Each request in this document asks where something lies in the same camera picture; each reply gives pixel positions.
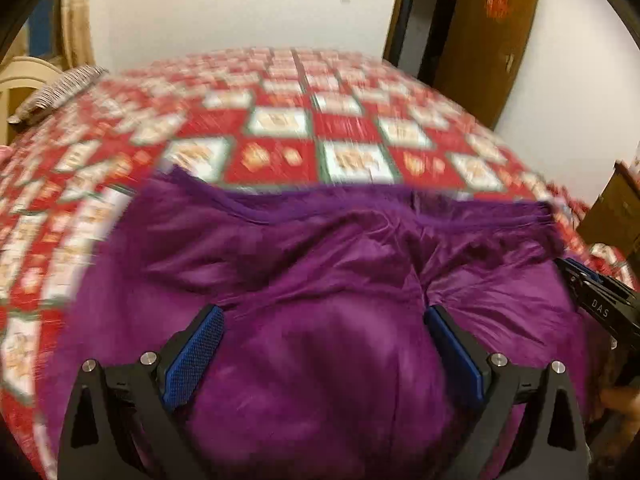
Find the brown wooden door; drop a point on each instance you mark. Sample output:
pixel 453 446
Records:
pixel 480 60

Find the purple hooded down jacket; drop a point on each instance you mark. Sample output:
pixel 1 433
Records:
pixel 330 335

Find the brown wooden door frame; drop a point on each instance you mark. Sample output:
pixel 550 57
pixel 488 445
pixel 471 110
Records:
pixel 395 15

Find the striped pillow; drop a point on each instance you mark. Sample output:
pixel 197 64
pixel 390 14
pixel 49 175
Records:
pixel 60 92

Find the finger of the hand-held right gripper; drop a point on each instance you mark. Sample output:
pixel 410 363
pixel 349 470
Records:
pixel 582 275

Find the beige wooden headboard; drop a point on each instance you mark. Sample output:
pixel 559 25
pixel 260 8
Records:
pixel 20 80

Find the person's right hand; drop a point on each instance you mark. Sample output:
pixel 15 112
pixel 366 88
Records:
pixel 620 407

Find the window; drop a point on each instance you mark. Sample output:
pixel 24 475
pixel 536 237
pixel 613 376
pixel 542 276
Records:
pixel 45 25

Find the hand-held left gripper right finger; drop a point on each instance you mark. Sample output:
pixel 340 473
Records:
pixel 452 355

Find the wooden dresser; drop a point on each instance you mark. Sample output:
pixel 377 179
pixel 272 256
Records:
pixel 612 210

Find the beige patterned curtain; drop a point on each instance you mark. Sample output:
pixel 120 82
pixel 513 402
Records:
pixel 77 15

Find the red printed checkered blanket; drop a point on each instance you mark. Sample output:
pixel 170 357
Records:
pixel 280 125

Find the red paper door decoration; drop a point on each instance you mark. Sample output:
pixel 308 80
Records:
pixel 497 2

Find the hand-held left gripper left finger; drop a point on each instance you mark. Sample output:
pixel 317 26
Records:
pixel 195 355

